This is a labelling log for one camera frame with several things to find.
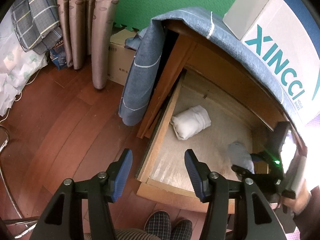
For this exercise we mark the left plaid slipper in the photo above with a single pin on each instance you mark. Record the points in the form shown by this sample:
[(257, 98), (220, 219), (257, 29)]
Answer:
[(159, 225)]

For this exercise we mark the wooden nightstand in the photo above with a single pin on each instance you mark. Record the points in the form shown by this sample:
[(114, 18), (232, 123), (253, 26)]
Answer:
[(189, 50)]

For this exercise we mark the white floral bedsheet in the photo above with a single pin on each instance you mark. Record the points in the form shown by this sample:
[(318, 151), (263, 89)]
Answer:
[(16, 65)]

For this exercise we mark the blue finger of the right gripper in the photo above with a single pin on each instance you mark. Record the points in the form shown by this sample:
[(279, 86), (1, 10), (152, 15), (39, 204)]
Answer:
[(242, 173), (258, 157)]

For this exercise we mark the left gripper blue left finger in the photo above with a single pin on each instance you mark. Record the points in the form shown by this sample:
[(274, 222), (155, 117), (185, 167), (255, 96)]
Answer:
[(117, 174)]

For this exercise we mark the white socks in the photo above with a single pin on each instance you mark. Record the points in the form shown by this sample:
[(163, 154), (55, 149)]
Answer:
[(190, 122)]

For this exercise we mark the grey blue underwear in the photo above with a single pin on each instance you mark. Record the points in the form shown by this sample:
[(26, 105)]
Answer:
[(239, 156)]

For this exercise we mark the beige patterned curtain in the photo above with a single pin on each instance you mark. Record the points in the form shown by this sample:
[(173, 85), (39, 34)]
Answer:
[(87, 27)]

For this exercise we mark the blue checked cloth cover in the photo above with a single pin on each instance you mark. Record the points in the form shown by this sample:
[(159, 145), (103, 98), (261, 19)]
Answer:
[(150, 43)]

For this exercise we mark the grey plaid bedding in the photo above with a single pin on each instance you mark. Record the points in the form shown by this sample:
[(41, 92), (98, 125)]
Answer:
[(36, 24)]

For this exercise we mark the right plaid slipper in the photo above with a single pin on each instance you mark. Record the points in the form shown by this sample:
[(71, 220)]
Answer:
[(182, 230)]

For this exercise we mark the white XINCCI shoe box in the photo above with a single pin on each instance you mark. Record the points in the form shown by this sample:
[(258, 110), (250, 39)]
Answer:
[(272, 31)]

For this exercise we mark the person's right hand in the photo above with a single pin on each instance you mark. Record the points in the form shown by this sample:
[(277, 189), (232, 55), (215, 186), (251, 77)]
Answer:
[(298, 204)]

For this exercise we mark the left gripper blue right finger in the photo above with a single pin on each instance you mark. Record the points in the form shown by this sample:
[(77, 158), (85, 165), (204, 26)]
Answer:
[(198, 173)]

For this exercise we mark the plaid slipper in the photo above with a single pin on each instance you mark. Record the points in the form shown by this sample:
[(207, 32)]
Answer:
[(159, 225), (182, 230)]

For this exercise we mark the cardboard box behind nightstand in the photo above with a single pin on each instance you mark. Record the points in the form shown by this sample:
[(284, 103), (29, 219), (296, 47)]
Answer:
[(119, 57)]

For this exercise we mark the wooden drawer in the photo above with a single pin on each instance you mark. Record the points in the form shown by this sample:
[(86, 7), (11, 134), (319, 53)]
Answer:
[(163, 176)]

